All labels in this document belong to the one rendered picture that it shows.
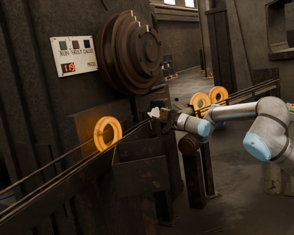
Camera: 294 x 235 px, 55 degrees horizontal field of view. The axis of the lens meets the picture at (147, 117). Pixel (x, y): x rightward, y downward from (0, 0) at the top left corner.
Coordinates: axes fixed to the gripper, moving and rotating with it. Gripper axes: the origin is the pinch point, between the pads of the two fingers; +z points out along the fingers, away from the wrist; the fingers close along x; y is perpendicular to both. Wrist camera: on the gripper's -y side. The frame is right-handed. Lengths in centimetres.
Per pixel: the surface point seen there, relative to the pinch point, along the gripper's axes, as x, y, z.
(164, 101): -18.8, 4.0, 0.0
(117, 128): 29.0, -0.6, 2.0
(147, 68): 8.5, 29.2, 0.0
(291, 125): -61, -2, -74
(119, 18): 15, 53, 16
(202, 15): -848, 49, 306
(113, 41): 22.5, 42.0, 13.0
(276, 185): -57, -47, -77
